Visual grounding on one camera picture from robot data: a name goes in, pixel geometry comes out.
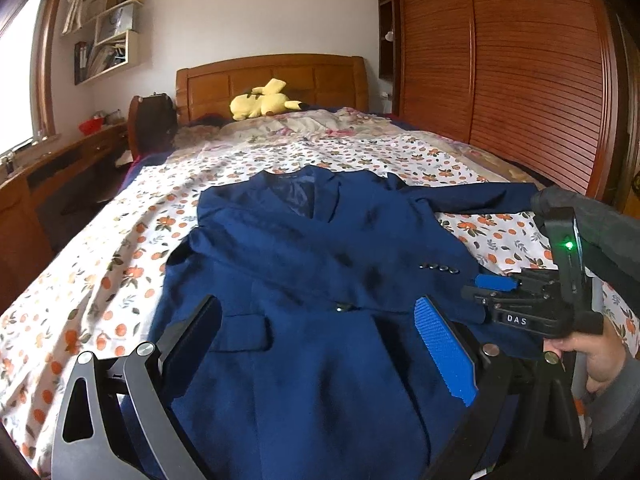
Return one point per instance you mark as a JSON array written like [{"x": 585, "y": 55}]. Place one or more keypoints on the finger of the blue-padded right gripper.
[{"x": 497, "y": 283}]

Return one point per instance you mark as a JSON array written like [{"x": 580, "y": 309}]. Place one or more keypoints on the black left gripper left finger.
[{"x": 108, "y": 402}]

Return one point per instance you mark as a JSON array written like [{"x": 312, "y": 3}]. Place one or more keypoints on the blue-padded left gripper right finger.
[{"x": 520, "y": 419}]

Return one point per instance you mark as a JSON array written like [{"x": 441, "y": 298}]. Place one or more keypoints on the navy blue suit jacket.
[{"x": 309, "y": 365}]

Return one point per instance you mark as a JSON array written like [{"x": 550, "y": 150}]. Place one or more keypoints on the grey sleeve forearm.
[{"x": 614, "y": 414}]

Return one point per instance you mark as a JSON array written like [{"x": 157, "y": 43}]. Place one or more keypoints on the dark grey folded clothes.
[{"x": 610, "y": 240}]

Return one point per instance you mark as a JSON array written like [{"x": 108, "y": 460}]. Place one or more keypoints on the person's right hand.
[{"x": 605, "y": 354}]

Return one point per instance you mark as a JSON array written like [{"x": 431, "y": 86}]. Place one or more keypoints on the orange floral bed sheet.
[{"x": 101, "y": 291}]

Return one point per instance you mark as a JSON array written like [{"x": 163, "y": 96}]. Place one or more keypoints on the long wooden desk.
[{"x": 45, "y": 205}]

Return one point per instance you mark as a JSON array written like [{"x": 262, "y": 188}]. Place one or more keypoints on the louvered wooden wardrobe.
[{"x": 541, "y": 83}]

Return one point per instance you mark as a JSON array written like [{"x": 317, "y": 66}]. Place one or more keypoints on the red bowl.
[{"x": 91, "y": 126}]

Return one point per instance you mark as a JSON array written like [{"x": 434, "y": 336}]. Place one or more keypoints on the yellow Pikachu plush toy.
[{"x": 263, "y": 101}]

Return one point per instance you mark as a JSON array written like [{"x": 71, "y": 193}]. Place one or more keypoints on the dark brown chair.
[{"x": 151, "y": 124}]

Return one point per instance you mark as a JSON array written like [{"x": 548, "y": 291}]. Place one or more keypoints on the beige floral quilt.
[{"x": 316, "y": 123}]

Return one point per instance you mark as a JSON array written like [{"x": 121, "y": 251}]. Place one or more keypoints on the white wall shelf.
[{"x": 107, "y": 40}]

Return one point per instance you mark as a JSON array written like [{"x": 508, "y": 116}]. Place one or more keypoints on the window with wooden frame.
[{"x": 25, "y": 60}]

